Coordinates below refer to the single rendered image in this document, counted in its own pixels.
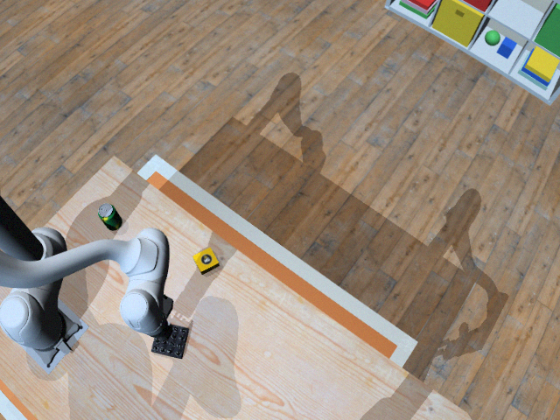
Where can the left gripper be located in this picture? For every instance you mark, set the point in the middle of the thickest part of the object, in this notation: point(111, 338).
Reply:
point(166, 330)

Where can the black knob box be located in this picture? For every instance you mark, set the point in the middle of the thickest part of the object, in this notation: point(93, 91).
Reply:
point(176, 347)

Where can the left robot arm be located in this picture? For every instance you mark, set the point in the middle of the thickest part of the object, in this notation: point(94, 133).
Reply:
point(30, 316)

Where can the green drink can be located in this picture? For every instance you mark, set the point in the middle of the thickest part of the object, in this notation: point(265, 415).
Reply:
point(110, 217)

